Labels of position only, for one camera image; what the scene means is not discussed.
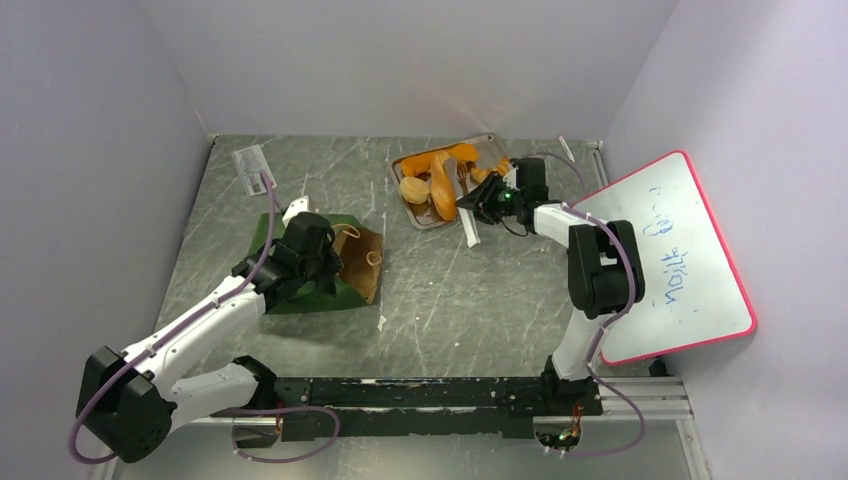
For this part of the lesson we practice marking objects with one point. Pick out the white marker pen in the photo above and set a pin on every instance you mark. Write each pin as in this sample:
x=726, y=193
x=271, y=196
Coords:
x=566, y=148

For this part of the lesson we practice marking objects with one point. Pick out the metal baking tray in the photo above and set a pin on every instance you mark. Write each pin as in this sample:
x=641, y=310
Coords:
x=430, y=182

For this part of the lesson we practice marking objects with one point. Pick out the fake round bread roll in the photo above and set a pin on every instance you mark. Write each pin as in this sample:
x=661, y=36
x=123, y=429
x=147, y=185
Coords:
x=414, y=190

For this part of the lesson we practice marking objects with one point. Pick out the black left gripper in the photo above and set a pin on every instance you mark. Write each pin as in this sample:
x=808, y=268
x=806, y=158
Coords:
x=332, y=265

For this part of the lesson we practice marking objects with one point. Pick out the metal tongs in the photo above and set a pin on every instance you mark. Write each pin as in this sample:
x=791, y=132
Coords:
x=466, y=215

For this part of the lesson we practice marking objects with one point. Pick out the white paper receipt card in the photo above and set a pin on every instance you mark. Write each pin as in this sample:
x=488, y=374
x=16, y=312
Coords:
x=251, y=165

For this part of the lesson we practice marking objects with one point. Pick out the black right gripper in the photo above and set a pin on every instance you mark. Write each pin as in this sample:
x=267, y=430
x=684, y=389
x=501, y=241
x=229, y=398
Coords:
x=481, y=199

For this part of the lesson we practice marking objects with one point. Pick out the orange fake braided bread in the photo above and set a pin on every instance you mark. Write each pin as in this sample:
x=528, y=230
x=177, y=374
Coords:
x=414, y=165

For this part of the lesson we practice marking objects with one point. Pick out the pink framed whiteboard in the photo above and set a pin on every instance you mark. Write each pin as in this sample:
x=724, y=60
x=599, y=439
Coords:
x=693, y=292

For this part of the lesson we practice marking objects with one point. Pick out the green paper bag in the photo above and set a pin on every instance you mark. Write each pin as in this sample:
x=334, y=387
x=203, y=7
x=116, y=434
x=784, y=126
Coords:
x=361, y=252

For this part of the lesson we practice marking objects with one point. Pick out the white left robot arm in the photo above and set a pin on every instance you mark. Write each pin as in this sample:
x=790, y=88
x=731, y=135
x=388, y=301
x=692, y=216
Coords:
x=132, y=399

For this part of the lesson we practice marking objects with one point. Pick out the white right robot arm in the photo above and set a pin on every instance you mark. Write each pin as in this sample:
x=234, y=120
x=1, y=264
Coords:
x=603, y=267

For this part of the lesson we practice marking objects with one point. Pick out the fake croissant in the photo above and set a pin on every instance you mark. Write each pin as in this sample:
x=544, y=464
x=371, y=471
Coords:
x=479, y=174

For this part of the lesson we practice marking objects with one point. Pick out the aluminium rail frame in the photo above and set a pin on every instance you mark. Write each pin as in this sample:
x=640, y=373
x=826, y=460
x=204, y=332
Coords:
x=639, y=400

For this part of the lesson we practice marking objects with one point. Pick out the fake baguette loaf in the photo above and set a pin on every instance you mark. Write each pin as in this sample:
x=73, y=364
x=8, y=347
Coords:
x=442, y=191

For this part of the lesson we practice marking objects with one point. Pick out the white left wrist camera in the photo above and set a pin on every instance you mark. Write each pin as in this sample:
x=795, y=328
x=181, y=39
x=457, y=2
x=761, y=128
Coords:
x=300, y=205

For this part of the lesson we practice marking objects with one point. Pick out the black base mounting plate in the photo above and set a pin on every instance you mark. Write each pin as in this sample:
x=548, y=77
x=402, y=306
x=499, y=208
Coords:
x=312, y=408

